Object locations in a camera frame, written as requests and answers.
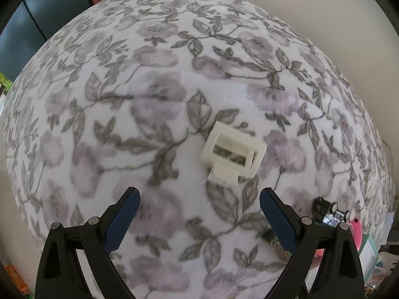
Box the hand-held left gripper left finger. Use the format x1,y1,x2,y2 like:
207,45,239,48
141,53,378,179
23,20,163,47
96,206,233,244
35,187,141,299

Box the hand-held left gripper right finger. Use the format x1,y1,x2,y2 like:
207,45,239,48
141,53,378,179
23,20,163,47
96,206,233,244
259,187,365,299

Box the gold patterned box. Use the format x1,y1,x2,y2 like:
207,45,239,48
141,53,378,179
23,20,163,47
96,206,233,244
263,230,289,257

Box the black toy car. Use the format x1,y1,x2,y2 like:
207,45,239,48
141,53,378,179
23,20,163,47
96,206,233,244
312,197,351,226

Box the cream plastic clip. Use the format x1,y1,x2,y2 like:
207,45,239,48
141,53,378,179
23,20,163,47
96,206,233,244
201,121,268,185

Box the pink plastic strap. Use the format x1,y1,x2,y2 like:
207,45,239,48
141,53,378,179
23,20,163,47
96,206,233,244
347,219,362,251

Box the white power strip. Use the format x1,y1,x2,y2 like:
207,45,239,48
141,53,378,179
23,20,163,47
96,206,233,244
385,212,395,240

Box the green cardboard box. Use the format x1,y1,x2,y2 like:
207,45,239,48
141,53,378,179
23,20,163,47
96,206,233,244
0,72,13,97

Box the dark blue wardrobe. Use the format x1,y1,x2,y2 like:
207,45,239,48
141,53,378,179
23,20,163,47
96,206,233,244
0,0,94,75

